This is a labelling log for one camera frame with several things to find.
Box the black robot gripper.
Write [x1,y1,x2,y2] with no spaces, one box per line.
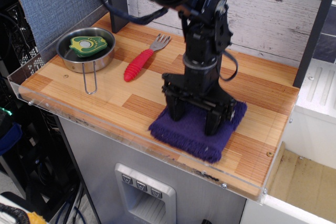
[162,55,236,135]

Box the purple cloth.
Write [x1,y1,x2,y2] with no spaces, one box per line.
[149,101,247,163]

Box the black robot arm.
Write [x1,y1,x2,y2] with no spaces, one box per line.
[152,0,236,135]

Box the steel dispenser cabinet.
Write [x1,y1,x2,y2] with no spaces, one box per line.
[60,118,246,223]

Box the small steel pan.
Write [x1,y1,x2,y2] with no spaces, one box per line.
[56,27,116,94]

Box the green yellow toy avocado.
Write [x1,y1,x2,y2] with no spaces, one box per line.
[69,36,108,58]

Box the white side cabinet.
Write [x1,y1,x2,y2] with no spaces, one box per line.
[241,59,335,223]

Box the clear acrylic table guard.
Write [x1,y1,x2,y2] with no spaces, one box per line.
[7,1,296,206]

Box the red handled metal fork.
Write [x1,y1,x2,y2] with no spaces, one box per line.
[123,34,171,82]

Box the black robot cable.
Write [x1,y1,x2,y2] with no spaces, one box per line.
[88,0,239,82]

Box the black vertical post right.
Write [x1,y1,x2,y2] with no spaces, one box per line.
[292,0,332,88]

